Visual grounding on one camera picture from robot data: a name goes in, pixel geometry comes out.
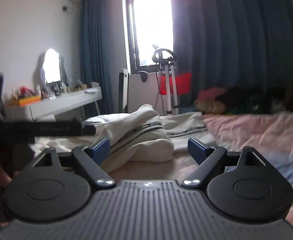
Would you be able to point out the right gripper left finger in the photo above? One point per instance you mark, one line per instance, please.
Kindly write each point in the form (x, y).
(55, 186)

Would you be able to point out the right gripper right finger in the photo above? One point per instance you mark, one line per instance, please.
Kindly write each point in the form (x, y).
(242, 185)

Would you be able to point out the cream white zip jacket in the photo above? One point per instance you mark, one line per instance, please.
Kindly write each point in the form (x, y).
(144, 135)

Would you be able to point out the pile of clothes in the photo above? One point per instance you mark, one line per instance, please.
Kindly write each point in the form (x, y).
(237, 101)

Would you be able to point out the orange box on desk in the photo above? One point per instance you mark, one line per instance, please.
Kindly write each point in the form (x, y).
(25, 101)

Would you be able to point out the white vanity desk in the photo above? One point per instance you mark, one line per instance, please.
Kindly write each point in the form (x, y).
(47, 109)

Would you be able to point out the vanity mirror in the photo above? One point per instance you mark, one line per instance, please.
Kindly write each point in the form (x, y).
(53, 68)

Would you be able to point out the teal curtain left panel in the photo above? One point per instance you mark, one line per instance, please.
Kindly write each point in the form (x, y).
(93, 50)

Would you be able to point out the teal curtain panel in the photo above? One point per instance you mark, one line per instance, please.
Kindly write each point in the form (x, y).
(233, 43)
(93, 50)

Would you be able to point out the red storage bag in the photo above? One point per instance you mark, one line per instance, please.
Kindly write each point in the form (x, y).
(183, 84)

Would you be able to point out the white radiator heater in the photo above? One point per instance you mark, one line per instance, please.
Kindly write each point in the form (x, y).
(136, 90)

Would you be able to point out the teal curtain right panel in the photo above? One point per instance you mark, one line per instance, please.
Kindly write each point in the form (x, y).
(233, 43)

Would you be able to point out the bright window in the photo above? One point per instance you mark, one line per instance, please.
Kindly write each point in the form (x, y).
(149, 27)

